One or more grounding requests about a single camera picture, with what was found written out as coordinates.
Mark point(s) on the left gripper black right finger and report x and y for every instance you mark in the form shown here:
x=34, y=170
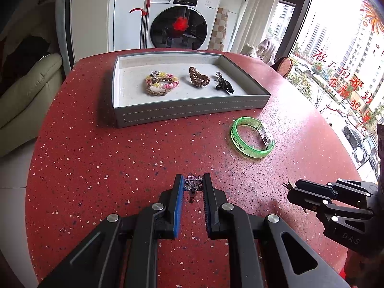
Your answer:
x=263, y=251

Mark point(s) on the red handled mop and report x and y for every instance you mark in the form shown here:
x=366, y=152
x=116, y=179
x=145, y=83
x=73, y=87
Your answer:
x=144, y=22

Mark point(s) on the beige looped hair clip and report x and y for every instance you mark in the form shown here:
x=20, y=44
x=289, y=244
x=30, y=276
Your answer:
x=288, y=185

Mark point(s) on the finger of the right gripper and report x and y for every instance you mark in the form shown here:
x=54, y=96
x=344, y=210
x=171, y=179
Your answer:
x=307, y=200
x=315, y=188

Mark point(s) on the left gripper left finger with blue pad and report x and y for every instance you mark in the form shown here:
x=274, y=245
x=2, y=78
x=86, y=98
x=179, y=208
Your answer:
x=122, y=251

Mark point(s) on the black claw hair clip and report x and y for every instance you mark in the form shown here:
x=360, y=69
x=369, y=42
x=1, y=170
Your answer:
x=224, y=85

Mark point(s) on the green translucent bangle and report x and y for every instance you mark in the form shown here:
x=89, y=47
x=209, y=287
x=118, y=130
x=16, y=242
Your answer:
x=245, y=148

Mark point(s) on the silver metal hair barrette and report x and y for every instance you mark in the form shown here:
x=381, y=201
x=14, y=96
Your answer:
x=193, y=184

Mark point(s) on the wooden chair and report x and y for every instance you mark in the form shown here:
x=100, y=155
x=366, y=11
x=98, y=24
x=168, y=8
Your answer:
x=283, y=66

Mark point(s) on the cream leather sofa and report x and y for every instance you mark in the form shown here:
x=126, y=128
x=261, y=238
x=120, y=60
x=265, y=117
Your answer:
x=25, y=105

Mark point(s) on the grey jewelry tray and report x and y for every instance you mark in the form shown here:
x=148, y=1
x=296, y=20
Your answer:
x=195, y=94

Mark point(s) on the checkered cloth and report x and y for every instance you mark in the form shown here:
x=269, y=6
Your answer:
x=219, y=30

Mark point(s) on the white curtain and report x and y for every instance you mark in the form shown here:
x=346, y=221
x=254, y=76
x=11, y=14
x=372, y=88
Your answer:
x=252, y=24

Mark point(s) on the white washing machine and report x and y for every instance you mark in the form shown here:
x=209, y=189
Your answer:
x=182, y=24

